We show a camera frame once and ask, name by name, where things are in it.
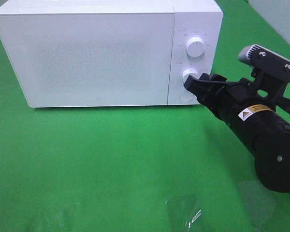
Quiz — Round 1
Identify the round microwave door button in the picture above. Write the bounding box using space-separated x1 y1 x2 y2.
179 91 194 102

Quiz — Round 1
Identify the white microwave oven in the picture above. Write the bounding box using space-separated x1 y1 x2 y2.
0 0 223 105

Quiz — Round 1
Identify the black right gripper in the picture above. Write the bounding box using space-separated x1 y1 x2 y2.
184 73 278 126

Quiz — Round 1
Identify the upper white microwave knob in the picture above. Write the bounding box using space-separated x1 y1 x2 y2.
186 36 205 58

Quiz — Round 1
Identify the white microwave knob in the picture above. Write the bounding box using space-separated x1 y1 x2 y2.
182 68 200 83
186 36 205 58

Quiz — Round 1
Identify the lower white microwave knob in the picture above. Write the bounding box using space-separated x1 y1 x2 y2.
182 68 200 83

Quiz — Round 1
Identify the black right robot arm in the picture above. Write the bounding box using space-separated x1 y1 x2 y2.
184 73 290 193

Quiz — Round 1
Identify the white microwave door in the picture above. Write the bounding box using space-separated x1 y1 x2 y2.
0 14 174 107

